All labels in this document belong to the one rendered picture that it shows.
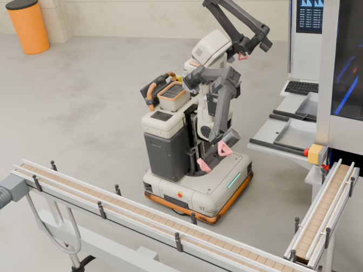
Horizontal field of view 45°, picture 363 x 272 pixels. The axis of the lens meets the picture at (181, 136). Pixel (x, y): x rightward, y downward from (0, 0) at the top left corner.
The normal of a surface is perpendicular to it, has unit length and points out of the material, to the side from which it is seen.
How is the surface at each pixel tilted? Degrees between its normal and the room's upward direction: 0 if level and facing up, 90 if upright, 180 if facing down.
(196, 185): 0
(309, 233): 0
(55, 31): 90
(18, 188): 90
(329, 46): 90
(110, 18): 90
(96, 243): 0
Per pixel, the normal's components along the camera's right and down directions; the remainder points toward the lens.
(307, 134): -0.12, -0.81
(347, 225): -0.54, 0.54
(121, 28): -0.33, 0.57
